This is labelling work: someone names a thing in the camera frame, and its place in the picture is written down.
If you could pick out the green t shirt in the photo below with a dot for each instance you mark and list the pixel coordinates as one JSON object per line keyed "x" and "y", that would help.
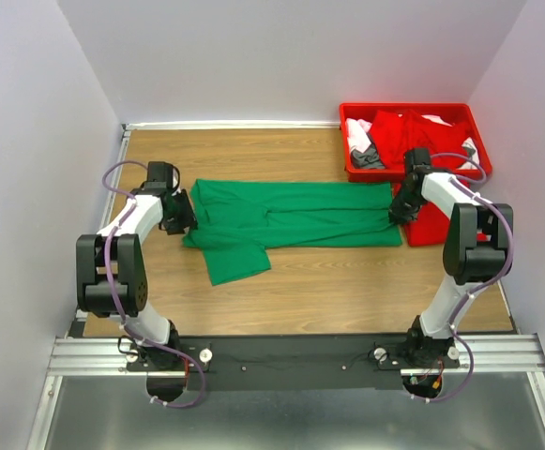
{"x": 238, "y": 222}

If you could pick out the grey t shirt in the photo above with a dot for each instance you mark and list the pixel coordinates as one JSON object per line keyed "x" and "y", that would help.
{"x": 369, "y": 159}

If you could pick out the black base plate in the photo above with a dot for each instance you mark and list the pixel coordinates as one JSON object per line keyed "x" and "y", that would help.
{"x": 299, "y": 362}

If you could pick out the white pink t shirt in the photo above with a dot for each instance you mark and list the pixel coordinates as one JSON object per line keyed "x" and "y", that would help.
{"x": 358, "y": 134}

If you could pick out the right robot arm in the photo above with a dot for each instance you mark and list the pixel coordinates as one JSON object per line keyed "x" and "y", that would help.
{"x": 478, "y": 251}

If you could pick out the folded red t shirt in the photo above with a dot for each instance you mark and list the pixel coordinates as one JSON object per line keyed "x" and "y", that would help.
{"x": 427, "y": 229}

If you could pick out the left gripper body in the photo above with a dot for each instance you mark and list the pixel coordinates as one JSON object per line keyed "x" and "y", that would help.
{"x": 181, "y": 216}

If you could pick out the red t shirt in bin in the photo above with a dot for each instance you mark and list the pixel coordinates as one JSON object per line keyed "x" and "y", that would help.
{"x": 396, "y": 133}

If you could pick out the red plastic bin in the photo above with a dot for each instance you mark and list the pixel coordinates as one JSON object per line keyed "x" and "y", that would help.
{"x": 450, "y": 112}

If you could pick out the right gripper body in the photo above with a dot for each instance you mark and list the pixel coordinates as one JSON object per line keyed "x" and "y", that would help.
{"x": 401, "y": 209}

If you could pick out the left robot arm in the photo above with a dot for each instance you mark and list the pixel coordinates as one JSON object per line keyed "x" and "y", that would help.
{"x": 111, "y": 279}

